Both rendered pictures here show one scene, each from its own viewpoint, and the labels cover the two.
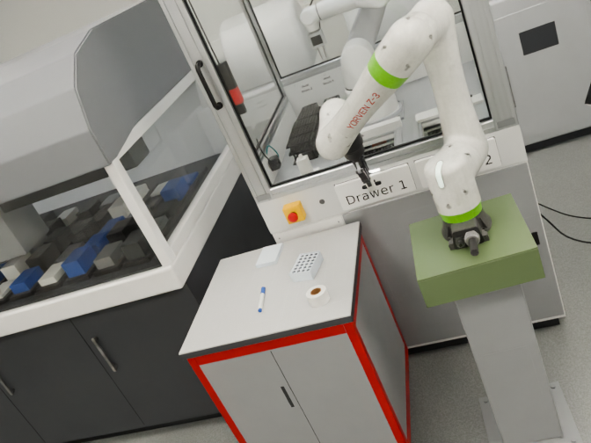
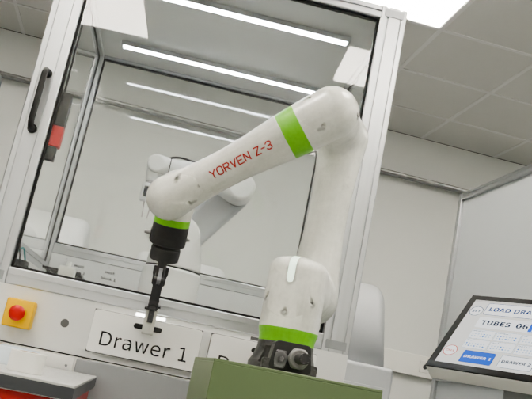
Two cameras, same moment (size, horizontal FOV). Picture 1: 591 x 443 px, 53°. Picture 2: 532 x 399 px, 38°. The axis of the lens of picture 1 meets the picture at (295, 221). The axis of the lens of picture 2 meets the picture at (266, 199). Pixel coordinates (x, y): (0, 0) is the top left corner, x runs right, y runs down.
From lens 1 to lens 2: 105 cm
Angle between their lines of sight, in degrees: 45
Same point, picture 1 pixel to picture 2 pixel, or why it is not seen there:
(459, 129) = (321, 258)
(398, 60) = (319, 112)
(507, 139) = (328, 366)
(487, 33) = (359, 233)
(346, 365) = not seen: outside the picture
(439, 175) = (294, 264)
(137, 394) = not seen: outside the picture
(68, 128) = not seen: outside the picture
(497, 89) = (343, 299)
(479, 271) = (300, 388)
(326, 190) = (81, 310)
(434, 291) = (228, 389)
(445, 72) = (336, 187)
